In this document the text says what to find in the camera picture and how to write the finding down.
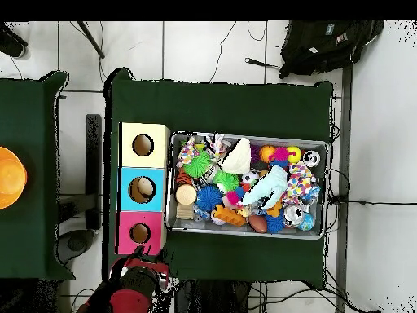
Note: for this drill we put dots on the wooden box with three holes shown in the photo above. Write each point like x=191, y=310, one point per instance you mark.
x=125, y=195

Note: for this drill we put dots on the orange plastic toy brick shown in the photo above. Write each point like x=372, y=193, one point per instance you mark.
x=229, y=216

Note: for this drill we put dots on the black tripod leg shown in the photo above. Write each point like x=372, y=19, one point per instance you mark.
x=91, y=39

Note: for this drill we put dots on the person's foot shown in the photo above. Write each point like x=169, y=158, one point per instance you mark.
x=12, y=42

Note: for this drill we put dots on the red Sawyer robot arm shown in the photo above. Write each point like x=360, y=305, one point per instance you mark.
x=127, y=301

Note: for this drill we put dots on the dark green side tablecloth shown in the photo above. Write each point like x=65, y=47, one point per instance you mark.
x=39, y=228

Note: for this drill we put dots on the small soccer ball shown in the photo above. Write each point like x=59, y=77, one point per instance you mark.
x=251, y=178

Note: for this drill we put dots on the polka-dot cloth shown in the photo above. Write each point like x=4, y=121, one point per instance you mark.
x=300, y=181

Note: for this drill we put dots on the pink spiky ball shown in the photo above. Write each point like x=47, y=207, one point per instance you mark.
x=280, y=155

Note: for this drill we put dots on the grey round base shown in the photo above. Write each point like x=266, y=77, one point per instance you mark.
x=75, y=244

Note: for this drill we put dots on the mint green cloth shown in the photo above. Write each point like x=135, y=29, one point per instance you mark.
x=270, y=186

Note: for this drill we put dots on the green spiky ball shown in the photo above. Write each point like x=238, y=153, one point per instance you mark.
x=197, y=164

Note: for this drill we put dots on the orange plastic bowl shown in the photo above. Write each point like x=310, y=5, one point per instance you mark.
x=10, y=177

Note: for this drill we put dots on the cream yellow cloth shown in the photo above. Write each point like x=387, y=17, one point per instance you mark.
x=238, y=158

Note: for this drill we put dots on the blue spiky ball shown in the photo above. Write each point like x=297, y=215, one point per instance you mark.
x=209, y=198

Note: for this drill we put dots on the black backpack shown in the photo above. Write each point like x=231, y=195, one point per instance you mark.
x=326, y=45

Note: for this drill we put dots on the silver drink can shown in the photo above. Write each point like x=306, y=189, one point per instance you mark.
x=294, y=216

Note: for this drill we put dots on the clear mesh bin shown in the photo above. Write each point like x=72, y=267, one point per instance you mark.
x=189, y=225

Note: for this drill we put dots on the small orange basketball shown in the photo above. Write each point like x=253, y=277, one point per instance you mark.
x=267, y=153

